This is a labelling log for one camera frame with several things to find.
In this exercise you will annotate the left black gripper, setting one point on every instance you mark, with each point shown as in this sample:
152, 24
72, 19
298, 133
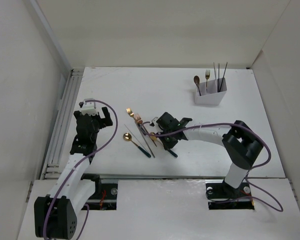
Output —
103, 122

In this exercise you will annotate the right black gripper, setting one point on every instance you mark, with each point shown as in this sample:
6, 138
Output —
168, 145

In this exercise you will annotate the small gold spoon green handle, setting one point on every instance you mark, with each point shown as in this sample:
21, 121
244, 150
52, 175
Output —
156, 140

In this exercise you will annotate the brown wooden spoon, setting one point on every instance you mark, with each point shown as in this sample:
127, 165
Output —
196, 80

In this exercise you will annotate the gold fork dark green handle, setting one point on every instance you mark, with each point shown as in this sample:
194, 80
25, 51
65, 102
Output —
207, 77

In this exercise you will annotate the black chopstick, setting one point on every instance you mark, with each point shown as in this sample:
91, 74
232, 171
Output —
218, 80
223, 77

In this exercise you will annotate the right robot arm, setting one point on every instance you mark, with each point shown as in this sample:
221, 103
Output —
242, 146

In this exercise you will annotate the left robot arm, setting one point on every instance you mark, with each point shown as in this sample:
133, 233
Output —
56, 214

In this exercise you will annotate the rose gold fork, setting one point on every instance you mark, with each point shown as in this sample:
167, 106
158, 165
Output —
140, 121

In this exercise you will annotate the lilac utensil container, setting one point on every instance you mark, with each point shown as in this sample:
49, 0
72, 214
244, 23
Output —
210, 94

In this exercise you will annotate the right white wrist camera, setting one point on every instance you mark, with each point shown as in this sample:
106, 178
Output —
153, 121

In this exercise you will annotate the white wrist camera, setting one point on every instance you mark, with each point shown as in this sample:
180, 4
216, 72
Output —
88, 107
153, 121

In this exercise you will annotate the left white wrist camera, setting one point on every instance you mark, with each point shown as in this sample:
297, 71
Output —
88, 107

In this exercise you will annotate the aluminium frame rail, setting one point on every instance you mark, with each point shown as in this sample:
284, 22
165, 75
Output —
53, 156

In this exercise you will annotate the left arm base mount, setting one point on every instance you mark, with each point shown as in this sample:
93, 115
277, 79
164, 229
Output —
99, 194

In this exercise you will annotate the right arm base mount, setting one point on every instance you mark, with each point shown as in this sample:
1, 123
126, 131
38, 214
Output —
223, 197

